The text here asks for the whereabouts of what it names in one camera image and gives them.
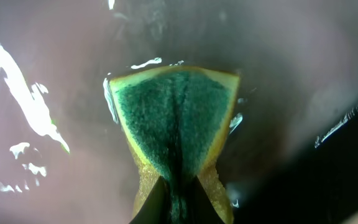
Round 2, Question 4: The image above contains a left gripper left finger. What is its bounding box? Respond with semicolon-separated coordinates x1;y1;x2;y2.
129;177;170;224

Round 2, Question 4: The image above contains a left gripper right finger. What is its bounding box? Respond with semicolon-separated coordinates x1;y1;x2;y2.
186;177;224;224

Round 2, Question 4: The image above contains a green yellow sponge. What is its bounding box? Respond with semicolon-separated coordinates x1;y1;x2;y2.
104;65;240;223

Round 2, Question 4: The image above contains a black water tray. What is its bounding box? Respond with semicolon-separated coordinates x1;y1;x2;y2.
0;1;358;223

